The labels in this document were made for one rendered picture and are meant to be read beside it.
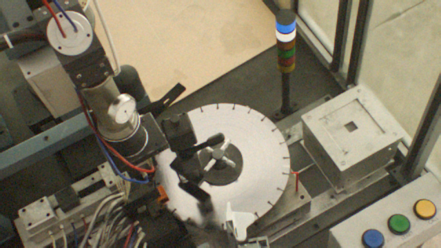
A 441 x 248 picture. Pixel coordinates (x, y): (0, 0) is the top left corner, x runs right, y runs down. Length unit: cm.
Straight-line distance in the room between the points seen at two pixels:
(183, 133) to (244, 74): 69
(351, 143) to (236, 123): 28
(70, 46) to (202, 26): 106
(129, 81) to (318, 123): 48
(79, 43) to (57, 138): 59
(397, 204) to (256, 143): 35
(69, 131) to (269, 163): 47
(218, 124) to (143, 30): 56
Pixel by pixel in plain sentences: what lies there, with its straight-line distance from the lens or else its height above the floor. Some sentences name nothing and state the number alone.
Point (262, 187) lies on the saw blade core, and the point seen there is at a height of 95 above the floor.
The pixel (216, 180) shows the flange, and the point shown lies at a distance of 137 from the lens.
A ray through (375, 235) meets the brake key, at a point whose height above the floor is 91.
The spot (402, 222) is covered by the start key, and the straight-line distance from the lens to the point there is 140.
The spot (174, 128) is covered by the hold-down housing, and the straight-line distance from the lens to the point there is 111.
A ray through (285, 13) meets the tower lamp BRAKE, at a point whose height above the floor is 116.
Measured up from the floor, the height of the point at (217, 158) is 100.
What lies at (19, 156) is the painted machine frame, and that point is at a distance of 142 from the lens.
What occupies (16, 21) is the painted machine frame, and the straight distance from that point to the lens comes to 97.
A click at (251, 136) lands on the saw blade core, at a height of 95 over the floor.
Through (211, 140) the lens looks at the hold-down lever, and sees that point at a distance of 112.
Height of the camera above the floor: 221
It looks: 62 degrees down
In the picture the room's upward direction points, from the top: 11 degrees counter-clockwise
